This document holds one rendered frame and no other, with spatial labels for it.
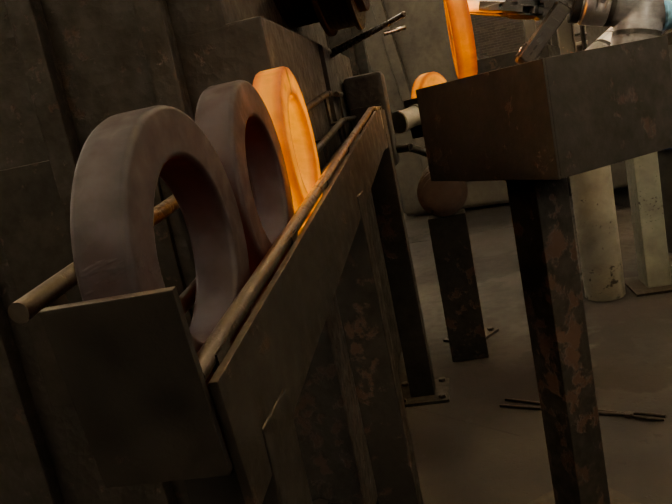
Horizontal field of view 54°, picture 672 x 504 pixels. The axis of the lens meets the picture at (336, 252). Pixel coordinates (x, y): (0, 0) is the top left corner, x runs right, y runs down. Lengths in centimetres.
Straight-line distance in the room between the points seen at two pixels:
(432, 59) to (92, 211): 387
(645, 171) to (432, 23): 226
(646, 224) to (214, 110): 182
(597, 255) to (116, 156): 190
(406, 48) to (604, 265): 240
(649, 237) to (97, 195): 200
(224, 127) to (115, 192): 19
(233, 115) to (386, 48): 371
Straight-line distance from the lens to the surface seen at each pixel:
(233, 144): 51
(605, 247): 216
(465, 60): 116
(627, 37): 121
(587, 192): 212
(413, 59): 420
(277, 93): 70
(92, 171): 37
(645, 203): 222
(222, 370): 36
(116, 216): 35
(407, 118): 177
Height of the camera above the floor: 70
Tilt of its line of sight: 11 degrees down
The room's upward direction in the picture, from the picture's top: 12 degrees counter-clockwise
